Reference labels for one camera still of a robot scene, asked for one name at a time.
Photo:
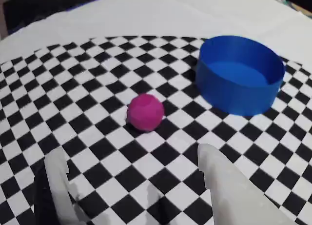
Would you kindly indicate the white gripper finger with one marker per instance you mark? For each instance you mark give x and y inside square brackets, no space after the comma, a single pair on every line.
[58,181]
[231,198]

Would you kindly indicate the pink ball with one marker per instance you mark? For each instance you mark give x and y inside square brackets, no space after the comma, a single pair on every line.
[146,112]

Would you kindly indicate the blue round box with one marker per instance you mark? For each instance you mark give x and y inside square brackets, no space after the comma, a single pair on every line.
[231,98]

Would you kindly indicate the black white checkered sheet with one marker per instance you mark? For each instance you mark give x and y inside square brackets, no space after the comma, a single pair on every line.
[97,71]

